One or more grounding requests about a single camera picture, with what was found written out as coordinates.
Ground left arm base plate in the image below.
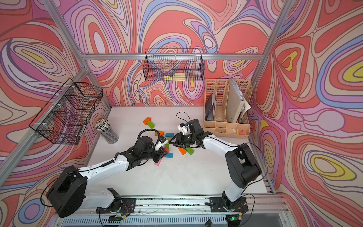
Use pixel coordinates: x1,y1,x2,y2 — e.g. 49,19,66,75
96,198,136,214

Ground aluminium front rail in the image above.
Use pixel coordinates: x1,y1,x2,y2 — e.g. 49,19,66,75
57,194,290,218

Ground white folder in organizer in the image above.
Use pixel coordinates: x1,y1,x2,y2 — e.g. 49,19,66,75
226,79,251,124

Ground dark tablet in organizer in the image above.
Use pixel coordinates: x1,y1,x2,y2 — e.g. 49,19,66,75
205,93,216,121

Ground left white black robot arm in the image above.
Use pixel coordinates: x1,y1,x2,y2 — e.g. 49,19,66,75
46,136,168,218

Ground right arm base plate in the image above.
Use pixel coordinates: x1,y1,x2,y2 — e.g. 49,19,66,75
205,197,249,214

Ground black wire basket left wall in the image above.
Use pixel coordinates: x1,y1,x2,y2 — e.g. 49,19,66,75
29,78,103,145

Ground orange block middle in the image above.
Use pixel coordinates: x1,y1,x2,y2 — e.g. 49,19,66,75
155,131,164,136

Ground teal block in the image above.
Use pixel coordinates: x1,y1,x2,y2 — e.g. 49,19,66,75
165,133,174,138
165,152,174,159

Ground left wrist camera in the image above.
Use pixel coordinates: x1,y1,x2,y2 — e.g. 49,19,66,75
155,136,168,151

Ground orange block right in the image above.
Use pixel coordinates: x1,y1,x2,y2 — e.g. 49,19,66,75
178,148,187,155

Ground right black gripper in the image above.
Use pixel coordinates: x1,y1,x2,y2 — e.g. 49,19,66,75
168,132,196,149

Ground orange block far back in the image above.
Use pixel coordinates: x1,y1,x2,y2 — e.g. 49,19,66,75
143,117,151,125

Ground yellow sticky notes pad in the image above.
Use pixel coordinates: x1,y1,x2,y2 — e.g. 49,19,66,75
164,73,186,81

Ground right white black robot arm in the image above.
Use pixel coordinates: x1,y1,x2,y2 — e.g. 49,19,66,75
169,119,262,212

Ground black wire basket wall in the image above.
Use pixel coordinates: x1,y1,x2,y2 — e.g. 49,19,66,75
142,48,205,82
29,78,103,145

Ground orange block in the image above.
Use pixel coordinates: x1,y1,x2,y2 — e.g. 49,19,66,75
143,117,151,125
155,131,164,136
178,148,187,155

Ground pink block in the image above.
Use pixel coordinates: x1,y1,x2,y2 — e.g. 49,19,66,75
154,159,162,166

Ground black wire basket back wall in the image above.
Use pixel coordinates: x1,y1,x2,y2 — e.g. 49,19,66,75
142,48,205,82

